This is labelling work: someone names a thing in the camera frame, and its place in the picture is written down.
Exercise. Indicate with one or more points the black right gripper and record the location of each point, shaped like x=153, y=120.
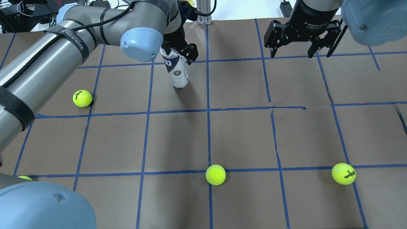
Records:
x=313, y=16

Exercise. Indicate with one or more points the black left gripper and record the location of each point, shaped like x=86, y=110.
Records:
x=174, y=37

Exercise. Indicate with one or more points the white tennis ball can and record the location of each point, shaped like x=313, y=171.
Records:
x=176, y=68

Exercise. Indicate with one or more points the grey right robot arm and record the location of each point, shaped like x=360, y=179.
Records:
x=372, y=22

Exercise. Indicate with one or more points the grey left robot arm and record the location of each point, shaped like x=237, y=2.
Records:
x=30, y=80

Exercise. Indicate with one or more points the yellow tennis ball upper left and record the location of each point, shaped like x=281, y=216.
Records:
x=82, y=98

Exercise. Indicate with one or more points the yellow tennis ball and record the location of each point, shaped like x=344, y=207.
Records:
x=25, y=177
x=215, y=175
x=343, y=173
x=82, y=98

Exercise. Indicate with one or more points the yellow tennis ball centre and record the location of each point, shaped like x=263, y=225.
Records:
x=215, y=175

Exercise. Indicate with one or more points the yellow tennis ball right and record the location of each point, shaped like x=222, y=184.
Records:
x=343, y=173

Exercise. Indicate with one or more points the yellow tennis ball lower left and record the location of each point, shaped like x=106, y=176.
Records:
x=25, y=177

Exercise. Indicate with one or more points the black power adapter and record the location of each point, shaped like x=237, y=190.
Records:
x=285, y=8

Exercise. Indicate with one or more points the aluminium frame post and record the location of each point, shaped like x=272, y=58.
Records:
x=204, y=6

